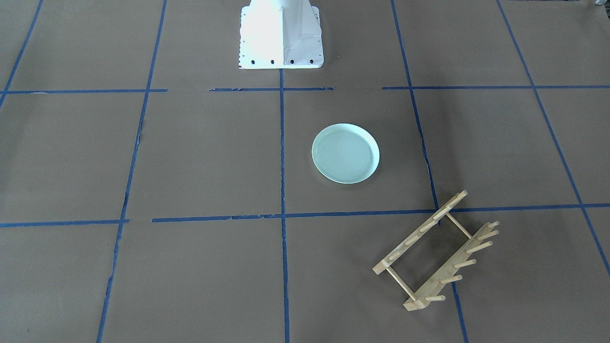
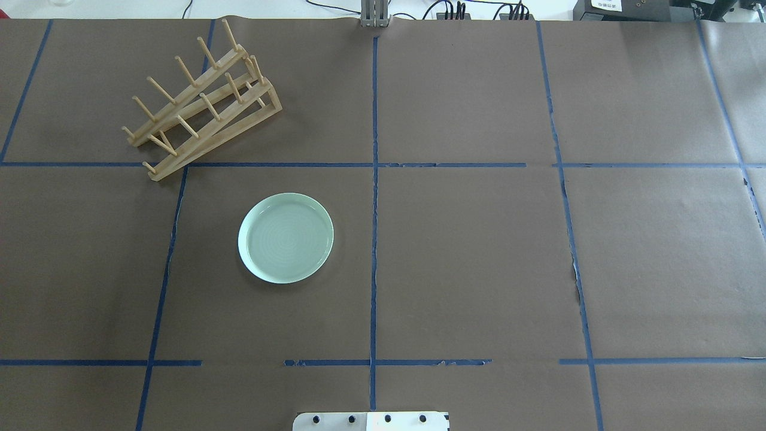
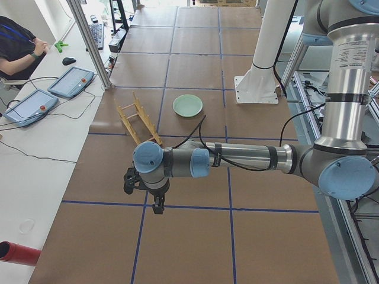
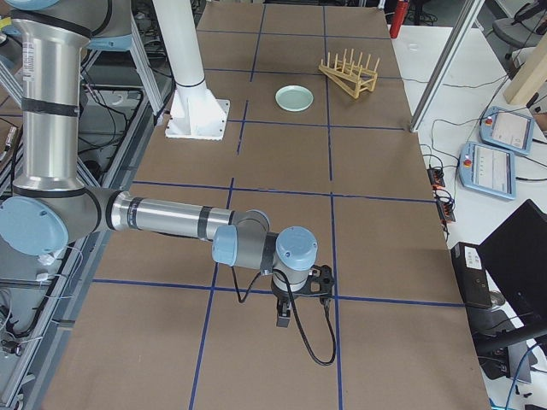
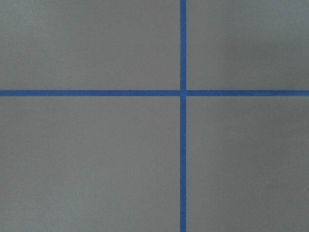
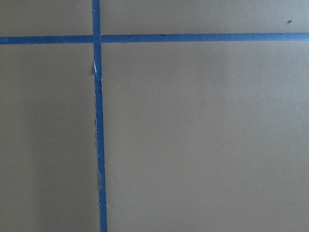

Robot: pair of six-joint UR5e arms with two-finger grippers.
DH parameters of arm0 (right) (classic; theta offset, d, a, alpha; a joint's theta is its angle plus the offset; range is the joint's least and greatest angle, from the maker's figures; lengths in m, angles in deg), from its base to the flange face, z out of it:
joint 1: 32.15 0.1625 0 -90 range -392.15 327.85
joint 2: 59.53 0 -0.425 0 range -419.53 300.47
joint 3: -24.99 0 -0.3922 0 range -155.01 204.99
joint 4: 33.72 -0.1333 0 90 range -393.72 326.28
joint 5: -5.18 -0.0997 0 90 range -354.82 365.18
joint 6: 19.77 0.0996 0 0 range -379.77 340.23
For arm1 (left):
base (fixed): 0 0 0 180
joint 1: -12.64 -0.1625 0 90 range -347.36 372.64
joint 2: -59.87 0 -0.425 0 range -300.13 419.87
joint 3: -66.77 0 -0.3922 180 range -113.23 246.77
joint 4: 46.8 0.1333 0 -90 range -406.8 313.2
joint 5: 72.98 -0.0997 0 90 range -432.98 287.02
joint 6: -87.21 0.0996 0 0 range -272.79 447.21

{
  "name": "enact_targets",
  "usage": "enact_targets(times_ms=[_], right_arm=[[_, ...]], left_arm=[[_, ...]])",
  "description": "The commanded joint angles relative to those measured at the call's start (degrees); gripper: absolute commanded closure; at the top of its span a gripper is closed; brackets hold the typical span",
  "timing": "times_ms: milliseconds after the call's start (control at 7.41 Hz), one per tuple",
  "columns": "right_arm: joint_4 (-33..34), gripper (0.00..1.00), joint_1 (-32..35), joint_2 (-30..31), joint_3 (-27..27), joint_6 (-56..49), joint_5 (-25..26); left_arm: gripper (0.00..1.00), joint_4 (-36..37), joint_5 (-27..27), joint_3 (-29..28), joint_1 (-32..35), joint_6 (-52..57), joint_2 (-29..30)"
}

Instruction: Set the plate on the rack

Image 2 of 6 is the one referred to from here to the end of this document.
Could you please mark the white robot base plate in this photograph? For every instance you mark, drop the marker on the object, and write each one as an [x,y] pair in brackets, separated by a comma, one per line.
[391,420]

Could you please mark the black power strip left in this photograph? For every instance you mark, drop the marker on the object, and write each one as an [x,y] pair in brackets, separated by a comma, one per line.
[453,11]

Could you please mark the black power strip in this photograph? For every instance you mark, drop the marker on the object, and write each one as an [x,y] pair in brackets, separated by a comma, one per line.
[453,11]
[513,12]

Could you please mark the black equipment box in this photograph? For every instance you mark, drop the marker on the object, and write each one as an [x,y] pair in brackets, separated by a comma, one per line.
[632,11]

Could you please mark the light green ceramic plate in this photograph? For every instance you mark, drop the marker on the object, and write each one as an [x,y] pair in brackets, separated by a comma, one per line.
[285,238]

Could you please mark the wooden dish rack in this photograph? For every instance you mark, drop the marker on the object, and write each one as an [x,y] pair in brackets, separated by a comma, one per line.
[229,98]

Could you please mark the black power strip right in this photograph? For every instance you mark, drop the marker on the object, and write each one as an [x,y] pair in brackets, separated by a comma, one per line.
[513,12]

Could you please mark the grey aluminium frame post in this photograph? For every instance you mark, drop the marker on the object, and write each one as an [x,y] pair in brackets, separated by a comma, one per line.
[374,13]

